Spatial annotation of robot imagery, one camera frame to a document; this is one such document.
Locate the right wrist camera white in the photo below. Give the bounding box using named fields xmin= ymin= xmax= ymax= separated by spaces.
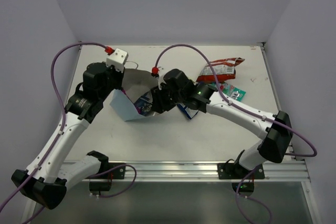
xmin=151 ymin=67 xmax=166 ymax=90

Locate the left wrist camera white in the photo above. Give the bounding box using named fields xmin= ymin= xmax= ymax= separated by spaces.
xmin=106 ymin=48 xmax=129 ymax=73

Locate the red snack mix bag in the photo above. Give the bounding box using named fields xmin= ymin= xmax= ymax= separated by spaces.
xmin=196 ymin=57 xmax=245 ymax=83

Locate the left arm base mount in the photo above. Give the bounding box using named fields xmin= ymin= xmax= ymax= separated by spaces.
xmin=86 ymin=150 xmax=125 ymax=196

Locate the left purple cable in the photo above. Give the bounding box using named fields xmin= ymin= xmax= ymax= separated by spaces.
xmin=0 ymin=40 xmax=137 ymax=224

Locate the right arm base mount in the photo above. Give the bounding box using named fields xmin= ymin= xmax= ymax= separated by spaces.
xmin=217 ymin=159 xmax=265 ymax=197

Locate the aluminium front rail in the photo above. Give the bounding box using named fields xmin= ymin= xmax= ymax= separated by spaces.
xmin=62 ymin=161 xmax=308 ymax=182

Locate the purple cable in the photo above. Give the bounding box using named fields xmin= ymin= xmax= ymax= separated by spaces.
xmin=154 ymin=43 xmax=318 ymax=224
xmin=0 ymin=40 xmax=137 ymax=224

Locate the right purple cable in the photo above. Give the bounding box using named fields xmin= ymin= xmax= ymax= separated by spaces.
xmin=154 ymin=43 xmax=318 ymax=224

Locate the blue white snack bag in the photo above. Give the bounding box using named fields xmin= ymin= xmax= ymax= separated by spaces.
xmin=176 ymin=104 xmax=198 ymax=120

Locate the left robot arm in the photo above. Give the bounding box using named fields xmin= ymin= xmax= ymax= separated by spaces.
xmin=12 ymin=62 xmax=124 ymax=209

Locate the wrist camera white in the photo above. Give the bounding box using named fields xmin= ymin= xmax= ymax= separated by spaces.
xmin=106 ymin=48 xmax=129 ymax=73
xmin=151 ymin=67 xmax=166 ymax=90

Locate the green mint candy bag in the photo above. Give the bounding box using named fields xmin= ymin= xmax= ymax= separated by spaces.
xmin=219 ymin=82 xmax=246 ymax=102

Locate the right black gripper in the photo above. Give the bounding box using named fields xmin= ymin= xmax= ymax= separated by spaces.
xmin=151 ymin=82 xmax=185 ymax=114

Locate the light blue paper bag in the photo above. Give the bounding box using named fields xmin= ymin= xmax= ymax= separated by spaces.
xmin=110 ymin=68 xmax=159 ymax=122

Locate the dark blue snack bar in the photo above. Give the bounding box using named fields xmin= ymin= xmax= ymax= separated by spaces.
xmin=134 ymin=91 xmax=154 ymax=116

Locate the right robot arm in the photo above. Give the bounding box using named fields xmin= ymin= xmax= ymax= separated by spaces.
xmin=151 ymin=67 xmax=292 ymax=178

